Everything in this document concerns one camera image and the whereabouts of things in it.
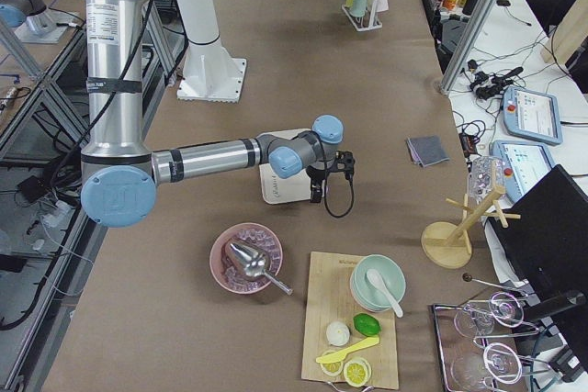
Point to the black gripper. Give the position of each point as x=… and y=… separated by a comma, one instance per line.
x=316, y=176

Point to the cream rabbit tray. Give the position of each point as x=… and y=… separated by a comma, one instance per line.
x=286, y=155

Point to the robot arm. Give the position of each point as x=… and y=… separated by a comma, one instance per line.
x=120, y=175

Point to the pink cup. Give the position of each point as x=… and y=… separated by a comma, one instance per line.
x=382, y=6

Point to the pink ribbed bowl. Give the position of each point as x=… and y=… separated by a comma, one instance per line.
x=225, y=272

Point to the metal ice scoop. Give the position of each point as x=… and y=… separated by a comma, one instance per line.
x=253, y=263

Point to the white ceramic spoon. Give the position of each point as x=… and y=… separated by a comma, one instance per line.
x=376, y=279

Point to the wooden cutting board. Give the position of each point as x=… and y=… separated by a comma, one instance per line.
x=329, y=299

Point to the stacked green bowls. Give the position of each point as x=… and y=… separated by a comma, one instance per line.
x=365, y=294

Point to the grey folded cloth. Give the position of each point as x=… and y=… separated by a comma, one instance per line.
x=426, y=151

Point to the wooden mug tree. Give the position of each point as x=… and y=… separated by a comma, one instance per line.
x=447, y=244

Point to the green lime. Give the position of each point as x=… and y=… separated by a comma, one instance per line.
x=366, y=324

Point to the white garlic bulb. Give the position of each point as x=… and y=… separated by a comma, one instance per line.
x=337, y=333

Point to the yellow plastic knife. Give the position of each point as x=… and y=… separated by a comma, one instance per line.
x=340, y=355

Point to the clear glass mug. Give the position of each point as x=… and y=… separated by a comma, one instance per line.
x=484, y=175

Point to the lemon half slice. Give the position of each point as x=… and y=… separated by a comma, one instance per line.
x=333, y=369

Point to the teach pendant tablet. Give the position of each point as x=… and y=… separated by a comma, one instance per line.
x=532, y=115
x=525, y=163

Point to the black monitor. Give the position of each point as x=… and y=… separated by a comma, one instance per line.
x=547, y=246

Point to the white wire cup rack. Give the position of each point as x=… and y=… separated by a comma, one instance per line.
x=369, y=22

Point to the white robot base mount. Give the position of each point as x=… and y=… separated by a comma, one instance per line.
x=209, y=72

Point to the aluminium frame post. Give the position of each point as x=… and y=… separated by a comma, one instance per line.
x=465, y=45

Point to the wire wine glass rack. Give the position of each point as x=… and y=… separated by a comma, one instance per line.
x=524, y=340

